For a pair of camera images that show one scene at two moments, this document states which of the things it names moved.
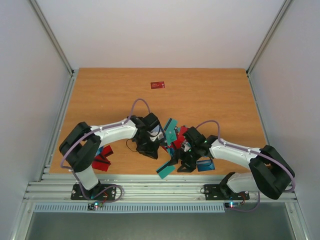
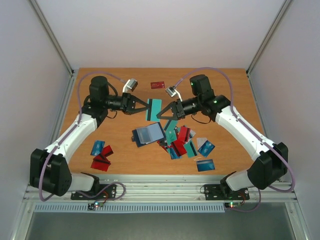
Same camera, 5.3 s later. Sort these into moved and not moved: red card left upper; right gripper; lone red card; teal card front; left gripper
Moved: right gripper; teal card front; left gripper
Not moved: lone red card; red card left upper
